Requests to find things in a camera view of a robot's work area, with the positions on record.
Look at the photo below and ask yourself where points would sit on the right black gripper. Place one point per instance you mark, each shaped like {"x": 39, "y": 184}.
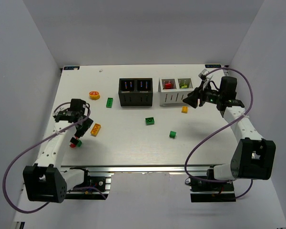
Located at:
{"x": 200, "y": 97}

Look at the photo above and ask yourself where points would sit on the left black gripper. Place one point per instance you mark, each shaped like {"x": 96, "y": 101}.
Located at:
{"x": 83, "y": 127}

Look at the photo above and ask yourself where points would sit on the orange long lego brick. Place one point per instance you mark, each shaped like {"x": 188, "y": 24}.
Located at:
{"x": 95, "y": 130}

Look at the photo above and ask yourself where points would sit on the orange small lego brick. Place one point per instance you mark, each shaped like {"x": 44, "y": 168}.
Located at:
{"x": 184, "y": 109}

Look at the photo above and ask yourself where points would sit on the red flower lego green brick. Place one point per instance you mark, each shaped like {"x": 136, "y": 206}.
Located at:
{"x": 75, "y": 142}

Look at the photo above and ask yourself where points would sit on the red rounded lego block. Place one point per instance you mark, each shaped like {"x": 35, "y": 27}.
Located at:
{"x": 168, "y": 85}

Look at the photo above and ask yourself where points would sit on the small dark green lego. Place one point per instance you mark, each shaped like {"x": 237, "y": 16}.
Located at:
{"x": 172, "y": 134}

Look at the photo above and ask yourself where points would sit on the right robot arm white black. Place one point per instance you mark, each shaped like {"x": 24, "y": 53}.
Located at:
{"x": 254, "y": 155}

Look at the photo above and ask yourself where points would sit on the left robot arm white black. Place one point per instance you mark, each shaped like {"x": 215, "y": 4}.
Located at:
{"x": 44, "y": 182}

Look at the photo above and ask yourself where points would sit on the white two-compartment container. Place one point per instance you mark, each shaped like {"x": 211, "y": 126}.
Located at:
{"x": 175, "y": 95}

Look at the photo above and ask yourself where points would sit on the yellow round flower lego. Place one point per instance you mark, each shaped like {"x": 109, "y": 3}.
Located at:
{"x": 94, "y": 95}

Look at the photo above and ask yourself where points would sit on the dark green long lego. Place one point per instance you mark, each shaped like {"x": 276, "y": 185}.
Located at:
{"x": 109, "y": 103}

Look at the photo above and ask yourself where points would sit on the blue label right corner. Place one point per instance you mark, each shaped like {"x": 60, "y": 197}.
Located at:
{"x": 212, "y": 66}

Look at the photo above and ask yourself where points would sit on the blue label corner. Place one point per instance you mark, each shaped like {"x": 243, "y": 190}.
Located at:
{"x": 212, "y": 66}
{"x": 69, "y": 68}

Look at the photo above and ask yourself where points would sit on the dark green 2x2 lego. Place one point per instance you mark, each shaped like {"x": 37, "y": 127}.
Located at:
{"x": 149, "y": 121}

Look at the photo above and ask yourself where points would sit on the black two-compartment container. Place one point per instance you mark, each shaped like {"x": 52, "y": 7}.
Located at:
{"x": 135, "y": 92}

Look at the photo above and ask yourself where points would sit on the blue label left corner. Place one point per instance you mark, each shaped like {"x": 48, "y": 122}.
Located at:
{"x": 69, "y": 68}

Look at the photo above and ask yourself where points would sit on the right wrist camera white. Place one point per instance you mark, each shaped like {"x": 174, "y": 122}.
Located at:
{"x": 205, "y": 75}

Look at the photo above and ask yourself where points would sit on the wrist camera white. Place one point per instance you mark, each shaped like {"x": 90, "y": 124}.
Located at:
{"x": 57, "y": 110}
{"x": 205, "y": 75}

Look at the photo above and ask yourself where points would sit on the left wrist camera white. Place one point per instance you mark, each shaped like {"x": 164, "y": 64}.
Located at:
{"x": 57, "y": 110}

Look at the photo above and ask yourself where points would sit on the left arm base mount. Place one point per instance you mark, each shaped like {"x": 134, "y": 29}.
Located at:
{"x": 89, "y": 185}

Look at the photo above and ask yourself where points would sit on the aluminium table front rail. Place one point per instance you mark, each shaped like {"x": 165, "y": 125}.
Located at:
{"x": 130, "y": 169}

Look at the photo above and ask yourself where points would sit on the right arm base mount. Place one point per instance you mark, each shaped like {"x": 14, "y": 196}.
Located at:
{"x": 208, "y": 192}

